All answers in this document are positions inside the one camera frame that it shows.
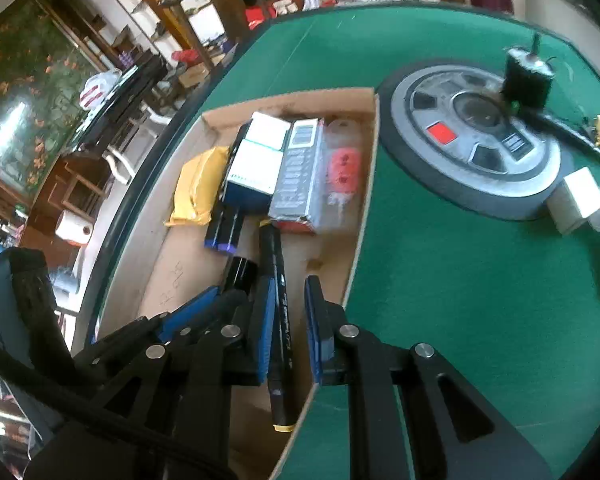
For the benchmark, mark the blue-capped black marker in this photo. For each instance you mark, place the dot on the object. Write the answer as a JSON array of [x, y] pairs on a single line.
[[215, 227]]

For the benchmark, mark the green-capped black marker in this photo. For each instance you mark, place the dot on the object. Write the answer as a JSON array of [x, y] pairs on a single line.
[[560, 130]]

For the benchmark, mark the black side table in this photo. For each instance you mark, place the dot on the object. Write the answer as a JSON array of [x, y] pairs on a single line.
[[125, 95]]

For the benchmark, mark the cardboard box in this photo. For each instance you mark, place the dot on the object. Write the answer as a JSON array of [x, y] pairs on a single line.
[[190, 270]]

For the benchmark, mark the yellow-capped black marker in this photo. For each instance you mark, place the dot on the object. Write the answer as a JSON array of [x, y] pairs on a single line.
[[271, 250]]

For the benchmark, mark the purple-capped black marker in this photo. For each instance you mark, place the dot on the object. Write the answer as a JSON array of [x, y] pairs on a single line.
[[232, 230]]

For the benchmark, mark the paper towel roll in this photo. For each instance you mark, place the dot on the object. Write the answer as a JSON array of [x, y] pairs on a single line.
[[72, 225]]

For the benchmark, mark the grey box with red end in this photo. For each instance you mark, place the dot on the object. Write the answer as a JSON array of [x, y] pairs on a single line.
[[295, 175]]

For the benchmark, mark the white plastic bag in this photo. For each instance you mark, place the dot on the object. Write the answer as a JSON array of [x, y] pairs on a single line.
[[100, 87]]

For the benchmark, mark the yellow padded pack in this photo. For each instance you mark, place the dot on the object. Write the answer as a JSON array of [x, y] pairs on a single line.
[[197, 185]]

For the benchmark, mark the white and teal box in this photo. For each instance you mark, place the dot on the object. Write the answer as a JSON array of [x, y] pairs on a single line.
[[255, 170]]

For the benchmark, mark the black motor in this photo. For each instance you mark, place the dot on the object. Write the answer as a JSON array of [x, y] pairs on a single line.
[[527, 80]]

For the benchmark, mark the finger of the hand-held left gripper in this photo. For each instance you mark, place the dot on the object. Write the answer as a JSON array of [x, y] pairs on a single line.
[[227, 307], [190, 310]]

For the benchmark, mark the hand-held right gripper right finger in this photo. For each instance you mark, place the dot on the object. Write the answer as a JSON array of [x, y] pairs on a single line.
[[315, 330]]

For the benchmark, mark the small white box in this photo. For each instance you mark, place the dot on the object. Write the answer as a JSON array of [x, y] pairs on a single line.
[[267, 130]]

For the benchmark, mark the white plastic chair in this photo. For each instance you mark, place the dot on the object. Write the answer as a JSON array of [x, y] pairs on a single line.
[[155, 117]]

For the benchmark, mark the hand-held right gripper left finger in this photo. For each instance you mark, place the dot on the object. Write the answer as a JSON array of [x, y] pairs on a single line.
[[265, 330]]

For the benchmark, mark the round grey control panel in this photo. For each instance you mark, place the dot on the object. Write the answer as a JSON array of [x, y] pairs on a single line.
[[430, 110]]

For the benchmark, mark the floral wall painting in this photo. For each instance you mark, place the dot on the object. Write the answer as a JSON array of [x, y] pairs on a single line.
[[20, 85]]

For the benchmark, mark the red candle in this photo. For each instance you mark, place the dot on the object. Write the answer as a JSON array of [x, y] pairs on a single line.
[[342, 170]]

